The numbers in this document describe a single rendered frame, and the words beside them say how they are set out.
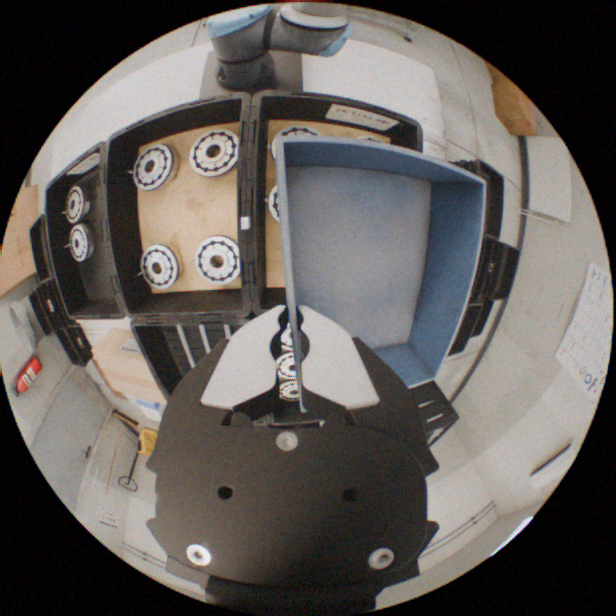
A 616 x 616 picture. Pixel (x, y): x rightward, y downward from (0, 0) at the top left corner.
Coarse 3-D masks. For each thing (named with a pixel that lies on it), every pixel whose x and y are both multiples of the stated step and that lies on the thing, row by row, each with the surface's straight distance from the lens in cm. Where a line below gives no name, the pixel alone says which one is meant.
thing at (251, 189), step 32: (256, 96) 37; (288, 96) 37; (320, 96) 38; (256, 128) 34; (416, 128) 44; (256, 160) 32; (256, 192) 32; (256, 224) 32; (256, 256) 32; (256, 288) 34
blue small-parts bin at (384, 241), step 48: (288, 144) 11; (336, 144) 11; (384, 144) 12; (288, 192) 16; (336, 192) 17; (384, 192) 19; (432, 192) 22; (480, 192) 18; (288, 240) 10; (336, 240) 17; (384, 240) 19; (432, 240) 22; (480, 240) 18; (288, 288) 10; (336, 288) 18; (384, 288) 21; (432, 288) 22; (384, 336) 24; (432, 336) 23
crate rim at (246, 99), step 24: (216, 96) 39; (240, 96) 38; (144, 120) 44; (240, 120) 35; (240, 144) 33; (240, 168) 32; (240, 192) 33; (240, 216) 32; (240, 240) 32; (240, 264) 33; (120, 288) 47; (144, 312) 46; (168, 312) 42; (192, 312) 39; (216, 312) 37; (240, 312) 36
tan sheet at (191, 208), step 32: (224, 128) 46; (160, 192) 49; (192, 192) 45; (224, 192) 43; (160, 224) 49; (192, 224) 45; (224, 224) 42; (192, 256) 46; (192, 288) 49; (224, 288) 46
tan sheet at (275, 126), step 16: (272, 128) 45; (320, 128) 46; (336, 128) 46; (352, 128) 48; (272, 160) 42; (272, 176) 42; (272, 224) 41; (272, 240) 42; (272, 256) 42; (272, 272) 43
